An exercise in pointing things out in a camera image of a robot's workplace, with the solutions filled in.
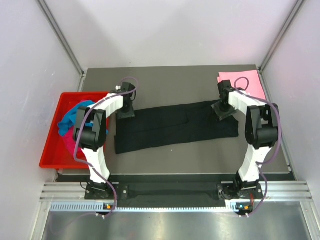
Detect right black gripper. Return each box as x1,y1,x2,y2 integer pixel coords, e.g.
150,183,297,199
211,101,237,121

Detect black t shirt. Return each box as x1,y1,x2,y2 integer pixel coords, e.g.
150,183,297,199
114,101,239,155

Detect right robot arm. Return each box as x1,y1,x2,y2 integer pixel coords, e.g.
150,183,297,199
211,80,282,198

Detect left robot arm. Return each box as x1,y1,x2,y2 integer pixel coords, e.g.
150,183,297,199
73,81,137,199

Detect pink folded t shirt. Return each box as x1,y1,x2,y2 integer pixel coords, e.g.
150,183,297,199
217,70,266,100

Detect blue t shirt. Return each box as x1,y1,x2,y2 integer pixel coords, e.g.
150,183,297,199
57,100,95,137

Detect magenta t shirt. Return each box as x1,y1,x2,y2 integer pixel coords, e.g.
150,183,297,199
61,127,76,156

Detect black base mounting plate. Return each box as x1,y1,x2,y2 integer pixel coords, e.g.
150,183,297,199
84,182,263,201

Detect red plastic bin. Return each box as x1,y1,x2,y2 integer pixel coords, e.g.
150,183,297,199
39,91,108,170

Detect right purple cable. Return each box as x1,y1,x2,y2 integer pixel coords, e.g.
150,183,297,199
234,76,283,216

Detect purple cable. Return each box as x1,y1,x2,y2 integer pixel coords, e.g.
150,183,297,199
234,76,283,216
73,76,140,221

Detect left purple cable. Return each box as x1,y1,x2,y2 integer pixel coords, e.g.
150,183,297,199
73,76,140,221

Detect grey slotted cable duct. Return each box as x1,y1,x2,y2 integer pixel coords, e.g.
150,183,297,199
49,202,244,213

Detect aluminium front rail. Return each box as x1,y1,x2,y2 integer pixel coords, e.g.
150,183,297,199
40,181,313,202

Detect right aluminium frame post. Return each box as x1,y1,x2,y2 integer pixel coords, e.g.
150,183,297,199
258,0,307,73

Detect aluminium frame post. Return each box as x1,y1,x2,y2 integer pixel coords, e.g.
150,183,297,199
36,0,85,76
258,0,307,73

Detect left aluminium frame post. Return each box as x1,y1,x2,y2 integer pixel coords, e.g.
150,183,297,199
36,0,85,76

